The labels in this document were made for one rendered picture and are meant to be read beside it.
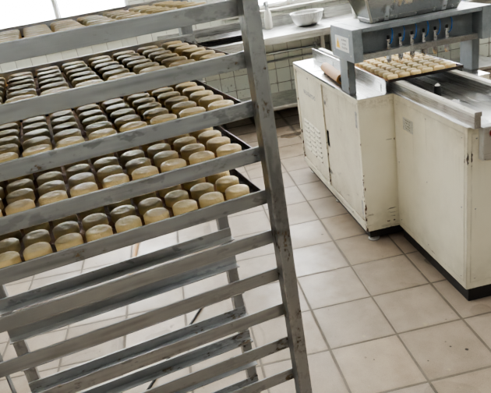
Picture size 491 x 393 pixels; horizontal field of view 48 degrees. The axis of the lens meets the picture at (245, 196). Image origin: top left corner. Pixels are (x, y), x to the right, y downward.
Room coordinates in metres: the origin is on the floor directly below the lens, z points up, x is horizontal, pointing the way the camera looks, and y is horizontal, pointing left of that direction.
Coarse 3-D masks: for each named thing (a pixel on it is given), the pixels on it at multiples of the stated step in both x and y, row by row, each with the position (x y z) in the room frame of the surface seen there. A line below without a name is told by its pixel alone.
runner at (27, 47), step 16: (224, 0) 0.99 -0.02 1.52; (144, 16) 0.95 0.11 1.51; (160, 16) 0.95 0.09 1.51; (176, 16) 0.96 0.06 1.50; (192, 16) 0.97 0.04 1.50; (208, 16) 0.98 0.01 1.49; (224, 16) 0.99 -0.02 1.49; (64, 32) 0.91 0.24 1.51; (80, 32) 0.91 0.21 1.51; (96, 32) 0.92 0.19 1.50; (112, 32) 0.93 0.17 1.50; (128, 32) 0.94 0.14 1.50; (144, 32) 0.94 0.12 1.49; (0, 48) 0.88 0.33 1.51; (16, 48) 0.88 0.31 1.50; (32, 48) 0.89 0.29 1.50; (48, 48) 0.90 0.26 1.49; (64, 48) 0.90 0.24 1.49
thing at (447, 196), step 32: (448, 96) 2.47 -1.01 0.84; (480, 96) 2.39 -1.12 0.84; (416, 128) 2.44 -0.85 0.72; (448, 128) 2.15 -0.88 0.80; (416, 160) 2.45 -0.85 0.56; (448, 160) 2.15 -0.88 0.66; (480, 160) 2.01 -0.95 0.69; (416, 192) 2.46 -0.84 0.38; (448, 192) 2.15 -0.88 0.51; (480, 192) 2.01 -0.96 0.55; (416, 224) 2.47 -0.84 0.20; (448, 224) 2.15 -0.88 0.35; (480, 224) 2.01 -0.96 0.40; (448, 256) 2.16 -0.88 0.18; (480, 256) 2.01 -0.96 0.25; (480, 288) 2.05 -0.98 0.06
